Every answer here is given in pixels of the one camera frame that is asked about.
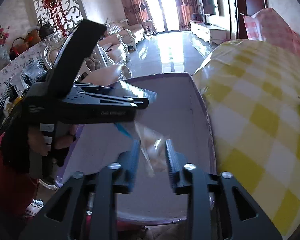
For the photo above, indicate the clear bag white candies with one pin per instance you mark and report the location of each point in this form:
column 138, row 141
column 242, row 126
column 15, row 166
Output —
column 152, row 148

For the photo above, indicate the wall mounted television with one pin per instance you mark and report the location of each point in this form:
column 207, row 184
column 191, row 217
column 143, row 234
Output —
column 210, row 7

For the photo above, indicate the person left hand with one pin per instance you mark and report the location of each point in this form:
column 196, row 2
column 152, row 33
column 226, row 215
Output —
column 62, row 144

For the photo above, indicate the red chinese knot decoration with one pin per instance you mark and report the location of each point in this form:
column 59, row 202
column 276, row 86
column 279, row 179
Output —
column 57, row 14

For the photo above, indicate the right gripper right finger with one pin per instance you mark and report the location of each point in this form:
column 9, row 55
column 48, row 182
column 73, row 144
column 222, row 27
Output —
column 218, row 207

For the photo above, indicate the pink checkered covered chair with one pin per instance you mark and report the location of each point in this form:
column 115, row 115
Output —
column 268, row 26

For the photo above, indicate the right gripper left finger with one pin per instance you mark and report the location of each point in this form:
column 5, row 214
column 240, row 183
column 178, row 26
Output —
column 85, row 206

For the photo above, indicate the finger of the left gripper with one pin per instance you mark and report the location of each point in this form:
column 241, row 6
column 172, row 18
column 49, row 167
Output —
column 119, row 91
column 101, row 100

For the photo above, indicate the white tv cabinet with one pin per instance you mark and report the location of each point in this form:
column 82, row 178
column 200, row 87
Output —
column 209, row 33

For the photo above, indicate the yellow checkered tablecloth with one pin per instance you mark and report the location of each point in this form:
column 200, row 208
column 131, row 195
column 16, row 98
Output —
column 252, row 93

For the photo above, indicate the purple cardboard box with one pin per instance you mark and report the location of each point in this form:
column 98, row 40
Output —
column 179, row 113

